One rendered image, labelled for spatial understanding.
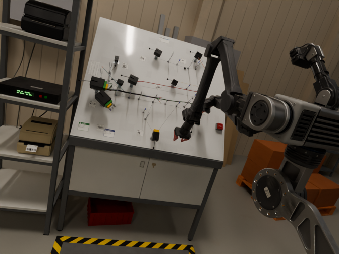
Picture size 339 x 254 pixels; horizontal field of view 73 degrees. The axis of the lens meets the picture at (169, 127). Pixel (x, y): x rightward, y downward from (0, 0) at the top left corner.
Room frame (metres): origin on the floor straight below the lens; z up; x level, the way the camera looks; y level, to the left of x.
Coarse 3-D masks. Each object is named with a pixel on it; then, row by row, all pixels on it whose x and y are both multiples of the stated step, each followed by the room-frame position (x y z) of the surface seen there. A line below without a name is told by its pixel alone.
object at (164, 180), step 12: (156, 168) 1.64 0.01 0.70; (168, 168) 1.66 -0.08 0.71; (180, 168) 1.69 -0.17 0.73; (192, 168) 1.71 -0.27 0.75; (204, 168) 1.74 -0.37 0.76; (144, 180) 1.62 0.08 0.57; (156, 180) 1.65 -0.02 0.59; (168, 180) 1.67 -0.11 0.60; (180, 180) 1.70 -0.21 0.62; (192, 180) 1.72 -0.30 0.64; (204, 180) 1.75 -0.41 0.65; (144, 192) 1.63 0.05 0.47; (156, 192) 1.65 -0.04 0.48; (168, 192) 1.68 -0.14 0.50; (180, 192) 1.70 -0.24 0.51; (192, 192) 1.73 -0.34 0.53; (204, 192) 1.76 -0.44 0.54; (192, 204) 1.74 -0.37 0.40
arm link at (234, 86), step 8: (216, 40) 1.25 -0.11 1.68; (224, 40) 1.21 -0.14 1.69; (232, 40) 1.24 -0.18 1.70; (216, 48) 1.27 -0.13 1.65; (224, 48) 1.18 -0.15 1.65; (232, 48) 1.20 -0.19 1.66; (224, 56) 1.16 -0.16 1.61; (232, 56) 1.16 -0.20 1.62; (224, 64) 1.14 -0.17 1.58; (232, 64) 1.12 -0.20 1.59; (224, 72) 1.12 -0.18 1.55; (232, 72) 1.09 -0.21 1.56; (224, 80) 1.10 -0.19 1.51; (232, 80) 1.06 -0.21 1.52; (232, 88) 1.02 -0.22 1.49; (240, 88) 1.04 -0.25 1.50; (224, 96) 1.00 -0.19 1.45; (232, 96) 0.98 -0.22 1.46; (224, 104) 0.99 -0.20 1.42; (232, 104) 0.95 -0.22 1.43
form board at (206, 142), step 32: (96, 32) 1.93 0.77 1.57; (128, 32) 2.04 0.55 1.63; (160, 64) 2.00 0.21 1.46; (192, 64) 2.12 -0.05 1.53; (128, 96) 1.74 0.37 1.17; (160, 96) 1.84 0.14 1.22; (192, 96) 1.95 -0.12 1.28; (128, 128) 1.61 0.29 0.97; (160, 128) 1.70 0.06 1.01; (224, 128) 1.90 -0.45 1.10
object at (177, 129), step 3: (177, 129) 1.39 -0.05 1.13; (180, 129) 1.38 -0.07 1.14; (183, 129) 1.35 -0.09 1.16; (177, 132) 1.37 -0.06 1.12; (180, 132) 1.37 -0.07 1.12; (183, 132) 1.36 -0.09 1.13; (186, 132) 1.36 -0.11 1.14; (189, 132) 1.41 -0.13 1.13; (177, 135) 1.35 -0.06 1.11; (180, 135) 1.36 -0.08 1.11; (183, 135) 1.37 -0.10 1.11; (186, 135) 1.38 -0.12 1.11; (189, 135) 1.39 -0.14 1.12
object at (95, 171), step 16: (80, 160) 1.50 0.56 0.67; (96, 160) 1.52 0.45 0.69; (112, 160) 1.55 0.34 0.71; (128, 160) 1.58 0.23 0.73; (144, 160) 1.61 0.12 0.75; (80, 176) 1.50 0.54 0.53; (96, 176) 1.53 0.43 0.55; (112, 176) 1.56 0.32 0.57; (128, 176) 1.59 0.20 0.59; (144, 176) 1.62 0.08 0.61; (96, 192) 1.53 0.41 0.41; (112, 192) 1.57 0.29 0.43; (128, 192) 1.60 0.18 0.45
